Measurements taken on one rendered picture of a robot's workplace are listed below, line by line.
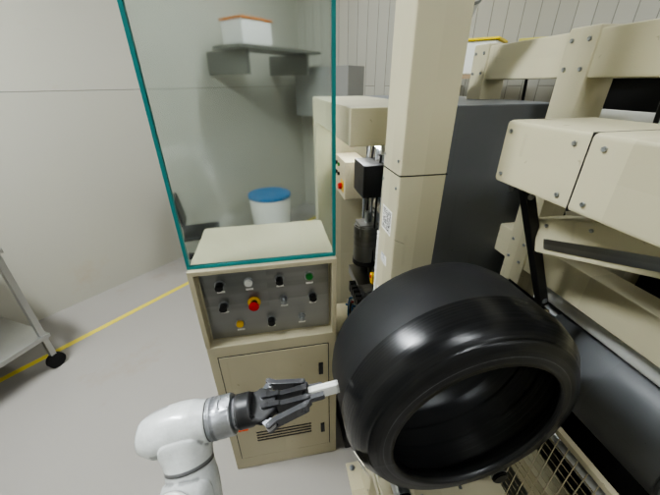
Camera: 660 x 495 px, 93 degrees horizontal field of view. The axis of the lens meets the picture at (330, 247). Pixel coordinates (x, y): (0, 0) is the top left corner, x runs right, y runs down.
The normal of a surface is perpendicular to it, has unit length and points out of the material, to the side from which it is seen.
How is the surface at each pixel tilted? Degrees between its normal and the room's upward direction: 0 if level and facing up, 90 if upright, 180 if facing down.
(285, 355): 90
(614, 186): 90
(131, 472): 0
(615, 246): 90
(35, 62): 90
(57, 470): 0
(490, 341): 43
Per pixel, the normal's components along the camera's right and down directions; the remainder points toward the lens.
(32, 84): 0.82, 0.26
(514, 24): -0.58, 0.39
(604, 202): -0.98, 0.09
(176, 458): 0.06, -0.04
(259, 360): 0.18, 0.46
